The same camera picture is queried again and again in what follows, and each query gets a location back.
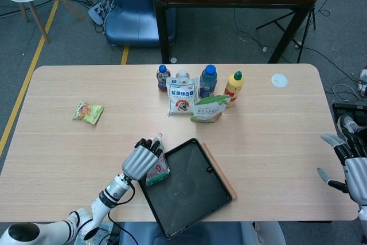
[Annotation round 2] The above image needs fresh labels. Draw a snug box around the black tripod stand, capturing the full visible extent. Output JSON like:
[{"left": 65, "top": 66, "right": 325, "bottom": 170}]
[{"left": 256, "top": 6, "right": 318, "bottom": 48}]

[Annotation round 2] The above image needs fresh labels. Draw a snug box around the white sugar bag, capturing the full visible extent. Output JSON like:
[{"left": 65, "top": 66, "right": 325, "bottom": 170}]
[{"left": 166, "top": 76, "right": 200, "bottom": 117}]

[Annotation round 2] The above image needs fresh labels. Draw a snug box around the yellow bottle green cap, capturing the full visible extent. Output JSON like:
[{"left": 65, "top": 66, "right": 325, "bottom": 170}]
[{"left": 223, "top": 71, "right": 246, "bottom": 108}]

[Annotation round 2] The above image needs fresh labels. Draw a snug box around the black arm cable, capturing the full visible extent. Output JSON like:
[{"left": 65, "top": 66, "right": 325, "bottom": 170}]
[{"left": 107, "top": 177, "right": 135, "bottom": 245}]

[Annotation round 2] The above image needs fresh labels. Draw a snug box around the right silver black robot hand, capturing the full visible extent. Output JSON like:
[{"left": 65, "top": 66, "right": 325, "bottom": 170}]
[{"left": 317, "top": 130, "right": 367, "bottom": 205}]

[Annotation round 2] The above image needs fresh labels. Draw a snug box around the black case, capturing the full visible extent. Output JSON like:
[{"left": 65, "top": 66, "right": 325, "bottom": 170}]
[{"left": 331, "top": 102, "right": 367, "bottom": 131}]

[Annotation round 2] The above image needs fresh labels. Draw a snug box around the dark drink bottle blue cap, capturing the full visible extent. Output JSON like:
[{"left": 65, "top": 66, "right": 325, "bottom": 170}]
[{"left": 155, "top": 64, "right": 171, "bottom": 93}]

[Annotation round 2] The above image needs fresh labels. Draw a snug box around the pink green snack packet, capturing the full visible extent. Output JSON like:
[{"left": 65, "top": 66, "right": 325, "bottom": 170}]
[{"left": 145, "top": 133, "right": 170, "bottom": 187}]

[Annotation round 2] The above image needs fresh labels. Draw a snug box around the green yellow snack packet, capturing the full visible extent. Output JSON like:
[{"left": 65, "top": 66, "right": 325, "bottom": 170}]
[{"left": 71, "top": 100, "right": 105, "bottom": 126}]

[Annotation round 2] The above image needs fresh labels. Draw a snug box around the white power strip with plugs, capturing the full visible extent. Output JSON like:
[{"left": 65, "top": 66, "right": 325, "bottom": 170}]
[{"left": 88, "top": 0, "right": 115, "bottom": 25}]

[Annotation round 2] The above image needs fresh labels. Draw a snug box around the clear water bottle blue cap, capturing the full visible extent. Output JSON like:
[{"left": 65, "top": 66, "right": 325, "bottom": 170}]
[{"left": 198, "top": 64, "right": 218, "bottom": 99}]

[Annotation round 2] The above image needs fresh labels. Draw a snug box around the white round table grommet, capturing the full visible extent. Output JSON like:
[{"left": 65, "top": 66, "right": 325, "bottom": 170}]
[{"left": 271, "top": 73, "right": 288, "bottom": 88}]

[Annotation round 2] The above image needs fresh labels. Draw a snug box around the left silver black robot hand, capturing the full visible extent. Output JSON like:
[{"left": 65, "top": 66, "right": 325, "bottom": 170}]
[{"left": 122, "top": 138, "right": 165, "bottom": 181}]

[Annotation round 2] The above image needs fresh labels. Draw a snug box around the black square plastic tray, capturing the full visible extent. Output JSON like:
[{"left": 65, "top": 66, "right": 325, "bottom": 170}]
[{"left": 137, "top": 138, "right": 232, "bottom": 239}]

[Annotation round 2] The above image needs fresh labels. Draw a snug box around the green white standing pouch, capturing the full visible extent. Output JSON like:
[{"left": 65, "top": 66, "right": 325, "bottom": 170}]
[{"left": 190, "top": 95, "right": 231, "bottom": 124}]

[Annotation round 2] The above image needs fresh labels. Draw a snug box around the white robot body panel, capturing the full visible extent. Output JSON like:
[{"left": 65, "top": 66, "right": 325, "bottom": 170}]
[{"left": 240, "top": 221, "right": 286, "bottom": 245}]

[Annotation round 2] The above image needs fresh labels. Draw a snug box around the clear plastic bag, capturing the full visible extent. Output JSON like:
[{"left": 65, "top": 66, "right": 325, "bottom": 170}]
[{"left": 97, "top": 221, "right": 114, "bottom": 245}]

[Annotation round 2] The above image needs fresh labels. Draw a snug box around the grey sneaker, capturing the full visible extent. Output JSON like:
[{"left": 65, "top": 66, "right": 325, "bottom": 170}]
[{"left": 337, "top": 115, "right": 364, "bottom": 135}]

